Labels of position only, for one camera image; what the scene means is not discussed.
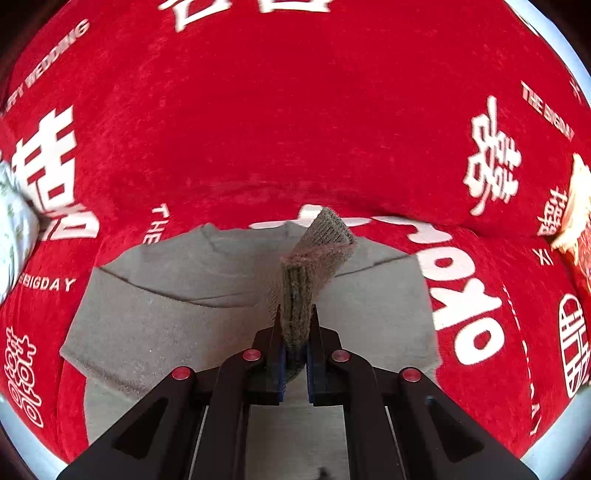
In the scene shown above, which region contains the grey knit sweater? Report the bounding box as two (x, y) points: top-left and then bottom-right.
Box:
(59, 207), (440, 480)

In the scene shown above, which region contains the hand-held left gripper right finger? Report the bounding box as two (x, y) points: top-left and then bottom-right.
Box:
(306, 305), (539, 480)

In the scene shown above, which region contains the white floral cloth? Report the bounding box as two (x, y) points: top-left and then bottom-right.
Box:
(0, 159), (41, 306)

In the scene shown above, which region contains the orange and cream cloth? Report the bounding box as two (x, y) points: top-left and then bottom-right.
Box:
(551, 152), (591, 296)

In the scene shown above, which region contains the red printed sofa cover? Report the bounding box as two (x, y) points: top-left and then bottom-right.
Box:
(0, 0), (591, 468)

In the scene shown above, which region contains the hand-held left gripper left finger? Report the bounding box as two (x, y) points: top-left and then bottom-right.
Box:
(58, 305), (288, 480)

